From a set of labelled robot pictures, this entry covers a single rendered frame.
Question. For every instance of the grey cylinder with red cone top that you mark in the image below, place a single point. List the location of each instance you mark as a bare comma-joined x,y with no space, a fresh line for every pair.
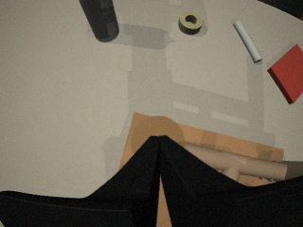
101,17

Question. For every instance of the light grey cylinder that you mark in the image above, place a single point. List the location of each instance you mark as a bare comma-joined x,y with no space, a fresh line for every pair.
247,41

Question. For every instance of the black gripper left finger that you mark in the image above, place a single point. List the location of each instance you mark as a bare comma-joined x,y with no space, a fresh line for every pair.
128,199

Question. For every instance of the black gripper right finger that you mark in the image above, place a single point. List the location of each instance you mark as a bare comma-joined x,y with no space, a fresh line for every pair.
198,195

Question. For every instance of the red flat rectangular pad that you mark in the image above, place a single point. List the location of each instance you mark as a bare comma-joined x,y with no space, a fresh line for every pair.
287,73

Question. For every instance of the wooden stool legs with h-shaped crossbars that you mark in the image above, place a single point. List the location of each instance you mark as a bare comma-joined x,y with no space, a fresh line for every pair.
230,164

